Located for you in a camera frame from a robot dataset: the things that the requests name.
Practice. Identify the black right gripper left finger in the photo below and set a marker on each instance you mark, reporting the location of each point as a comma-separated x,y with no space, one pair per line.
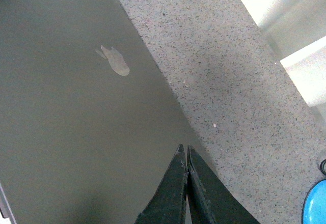
168,205

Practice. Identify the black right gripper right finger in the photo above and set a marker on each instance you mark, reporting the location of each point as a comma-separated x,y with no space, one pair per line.
209,200

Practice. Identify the blue lamp base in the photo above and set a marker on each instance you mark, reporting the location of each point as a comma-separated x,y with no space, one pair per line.
314,205

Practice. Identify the grey Apple laptop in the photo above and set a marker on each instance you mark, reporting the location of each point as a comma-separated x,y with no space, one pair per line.
89,124

